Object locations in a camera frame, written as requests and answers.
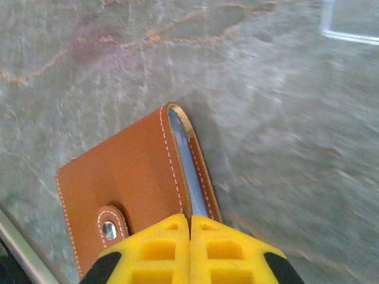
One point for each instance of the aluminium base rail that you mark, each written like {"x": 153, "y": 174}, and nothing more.
{"x": 20, "y": 245}

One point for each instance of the brown leather card holder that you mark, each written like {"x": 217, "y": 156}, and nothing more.
{"x": 127, "y": 165}

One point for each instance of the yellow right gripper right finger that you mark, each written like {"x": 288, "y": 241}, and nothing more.
{"x": 231, "y": 254}

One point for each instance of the clear acrylic card stand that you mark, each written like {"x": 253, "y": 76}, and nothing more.
{"x": 340, "y": 35}

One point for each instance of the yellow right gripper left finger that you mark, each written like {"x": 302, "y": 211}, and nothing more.
{"x": 154, "y": 254}

